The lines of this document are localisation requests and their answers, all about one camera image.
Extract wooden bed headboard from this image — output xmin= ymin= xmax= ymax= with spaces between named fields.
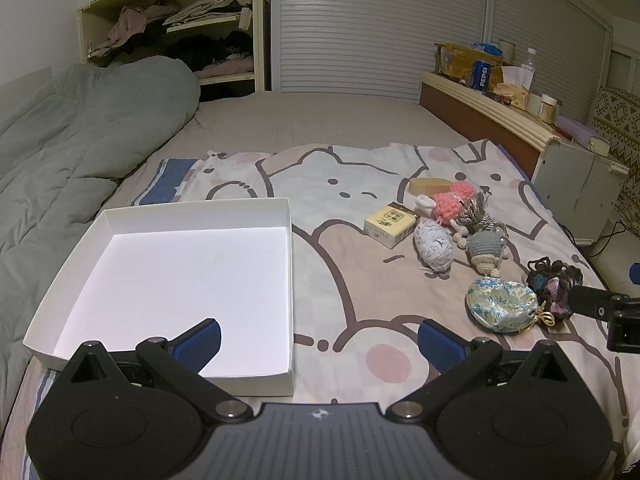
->
xmin=419 ymin=71 xmax=558 ymax=178

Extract blue cola can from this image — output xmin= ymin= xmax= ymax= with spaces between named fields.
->
xmin=471 ymin=60 xmax=493 ymax=95

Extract pink crumpled clothes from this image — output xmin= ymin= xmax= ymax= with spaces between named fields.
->
xmin=89 ymin=4 xmax=153 ymax=58

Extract cat print blanket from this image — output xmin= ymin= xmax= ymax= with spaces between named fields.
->
xmin=137 ymin=139 xmax=633 ymax=461

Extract white bedside cabinet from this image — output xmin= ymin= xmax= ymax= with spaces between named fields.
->
xmin=530 ymin=136 xmax=630 ymax=246

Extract yellow tissue packet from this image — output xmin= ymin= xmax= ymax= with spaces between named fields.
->
xmin=363 ymin=201 xmax=420 ymax=249

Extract dark clothes pile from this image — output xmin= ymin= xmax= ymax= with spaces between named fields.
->
xmin=165 ymin=30 xmax=253 ymax=73

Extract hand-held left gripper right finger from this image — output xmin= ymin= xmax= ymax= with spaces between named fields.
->
xmin=385 ymin=319 xmax=571 ymax=423

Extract pink folded clothing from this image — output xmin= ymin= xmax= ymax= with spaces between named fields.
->
xmin=195 ymin=56 xmax=255 ymax=80

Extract patterned beige sofa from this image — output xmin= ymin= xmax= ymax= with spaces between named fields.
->
xmin=590 ymin=87 xmax=640 ymax=223

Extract pink crochet doll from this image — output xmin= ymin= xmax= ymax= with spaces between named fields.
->
xmin=415 ymin=181 xmax=476 ymax=226

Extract yellow snack bags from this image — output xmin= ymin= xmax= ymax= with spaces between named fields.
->
xmin=434 ymin=42 xmax=506 ymax=92

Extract grey crochet doll keychain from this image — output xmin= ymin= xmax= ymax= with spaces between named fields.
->
xmin=466 ymin=227 xmax=508 ymax=277

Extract cream shelf cabinet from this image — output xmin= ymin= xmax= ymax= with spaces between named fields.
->
xmin=77 ymin=0 xmax=273 ymax=98

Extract blue gold brocade pouch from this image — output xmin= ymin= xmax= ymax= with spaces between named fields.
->
xmin=466 ymin=278 xmax=557 ymax=334

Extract tan oval soap bar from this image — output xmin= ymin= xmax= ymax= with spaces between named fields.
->
xmin=408 ymin=177 xmax=451 ymax=197

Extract grey green duvet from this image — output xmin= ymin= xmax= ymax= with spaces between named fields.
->
xmin=0 ymin=55 xmax=202 ymax=361

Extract dark crochet pouch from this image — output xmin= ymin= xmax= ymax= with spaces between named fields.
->
xmin=526 ymin=257 xmax=584 ymax=322

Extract white louvered closet door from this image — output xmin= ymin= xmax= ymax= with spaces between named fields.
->
xmin=272 ymin=0 xmax=488 ymax=106
xmin=487 ymin=0 xmax=613 ymax=106

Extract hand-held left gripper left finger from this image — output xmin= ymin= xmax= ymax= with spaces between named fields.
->
xmin=59 ymin=317 xmax=253 ymax=423

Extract clear water bottle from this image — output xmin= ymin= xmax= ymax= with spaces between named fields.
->
xmin=520 ymin=48 xmax=538 ymax=93

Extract beige folded clothes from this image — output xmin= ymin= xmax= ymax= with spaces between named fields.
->
xmin=162 ymin=0 xmax=253 ymax=26

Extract light blue yarn ball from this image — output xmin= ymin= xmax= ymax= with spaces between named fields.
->
xmin=413 ymin=221 xmax=454 ymax=273

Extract purple flat item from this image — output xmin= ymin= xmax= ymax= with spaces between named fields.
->
xmin=556 ymin=115 xmax=598 ymax=146

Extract white cardboard box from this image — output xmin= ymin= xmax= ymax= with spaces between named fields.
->
xmin=22 ymin=197 xmax=296 ymax=397

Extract black cable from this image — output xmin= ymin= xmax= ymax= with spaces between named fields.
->
xmin=560 ymin=220 xmax=626 ymax=257

